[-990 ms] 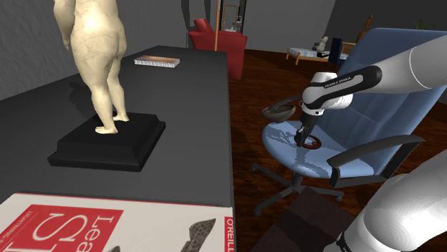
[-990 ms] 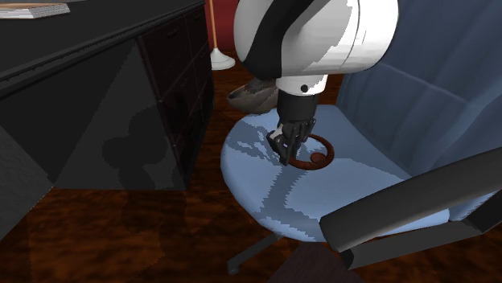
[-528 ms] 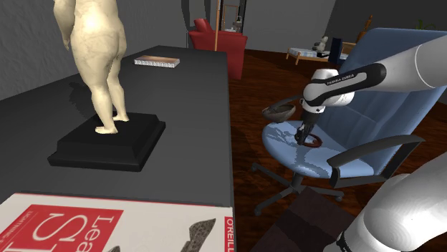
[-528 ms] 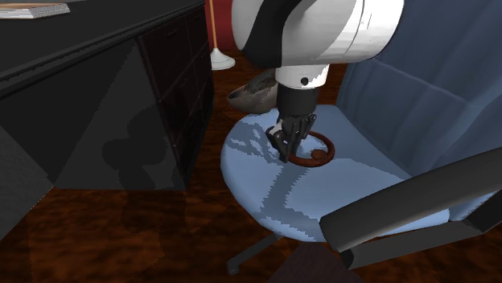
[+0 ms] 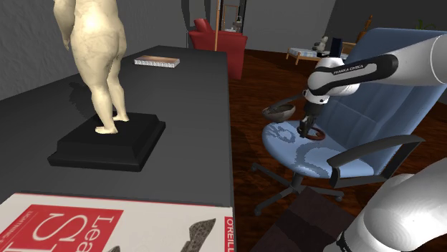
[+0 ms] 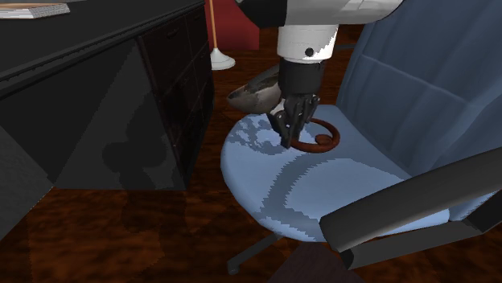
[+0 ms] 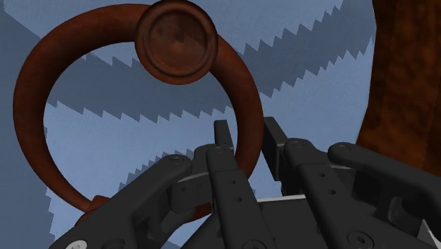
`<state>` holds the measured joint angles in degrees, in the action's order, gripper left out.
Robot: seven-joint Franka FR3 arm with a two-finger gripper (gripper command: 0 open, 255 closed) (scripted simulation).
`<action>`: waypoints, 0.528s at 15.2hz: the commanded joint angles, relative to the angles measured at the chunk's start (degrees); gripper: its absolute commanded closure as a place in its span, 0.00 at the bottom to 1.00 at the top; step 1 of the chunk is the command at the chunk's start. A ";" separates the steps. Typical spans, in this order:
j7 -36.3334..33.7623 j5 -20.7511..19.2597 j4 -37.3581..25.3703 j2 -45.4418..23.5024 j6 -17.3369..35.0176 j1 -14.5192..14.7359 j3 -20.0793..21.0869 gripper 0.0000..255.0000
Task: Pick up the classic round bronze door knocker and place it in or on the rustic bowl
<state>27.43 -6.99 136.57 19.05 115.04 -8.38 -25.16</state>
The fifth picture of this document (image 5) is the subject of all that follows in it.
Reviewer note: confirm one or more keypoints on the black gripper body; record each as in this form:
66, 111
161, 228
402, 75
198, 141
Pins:
313, 111

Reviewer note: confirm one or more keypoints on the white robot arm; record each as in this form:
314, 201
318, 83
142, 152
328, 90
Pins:
401, 71

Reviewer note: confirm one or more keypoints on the dark brown bowl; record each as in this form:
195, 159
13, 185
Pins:
278, 113

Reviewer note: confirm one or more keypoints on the wooden bed with blue mattress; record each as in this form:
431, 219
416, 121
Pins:
304, 53

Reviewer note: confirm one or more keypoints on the blue office chair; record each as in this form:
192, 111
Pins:
377, 111

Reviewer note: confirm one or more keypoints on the red armchair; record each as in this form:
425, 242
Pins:
228, 43

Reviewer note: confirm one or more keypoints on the open doorway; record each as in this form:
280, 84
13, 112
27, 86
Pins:
233, 15

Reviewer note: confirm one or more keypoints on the dark grey desk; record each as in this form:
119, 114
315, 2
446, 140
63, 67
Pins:
188, 115

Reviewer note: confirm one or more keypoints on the wooden floor lamp pole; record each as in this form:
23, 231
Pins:
217, 24

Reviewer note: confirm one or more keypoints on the brown book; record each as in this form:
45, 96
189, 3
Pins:
157, 61

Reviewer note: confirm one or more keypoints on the white and red book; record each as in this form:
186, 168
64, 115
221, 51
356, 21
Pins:
146, 227

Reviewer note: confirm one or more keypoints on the cream figure statue black base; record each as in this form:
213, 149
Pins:
97, 52

